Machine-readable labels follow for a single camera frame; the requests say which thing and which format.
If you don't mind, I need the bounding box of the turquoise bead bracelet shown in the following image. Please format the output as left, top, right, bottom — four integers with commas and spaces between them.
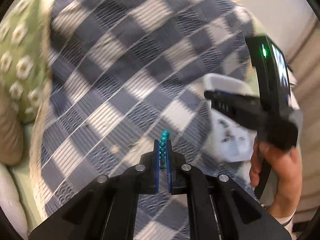
158, 129, 171, 171

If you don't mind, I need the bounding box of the white plastic tray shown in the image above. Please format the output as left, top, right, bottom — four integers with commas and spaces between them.
203, 74, 256, 163

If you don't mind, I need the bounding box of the person's right hand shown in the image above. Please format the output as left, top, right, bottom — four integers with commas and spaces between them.
249, 139, 303, 218

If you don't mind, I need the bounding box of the blue white patchwork cloth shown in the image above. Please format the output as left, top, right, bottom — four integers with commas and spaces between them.
28, 0, 258, 240

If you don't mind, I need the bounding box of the brown pillow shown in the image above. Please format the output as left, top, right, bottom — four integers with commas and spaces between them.
0, 87, 24, 166

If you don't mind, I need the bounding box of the green daisy pillow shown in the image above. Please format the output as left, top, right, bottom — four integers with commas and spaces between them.
1, 0, 47, 124

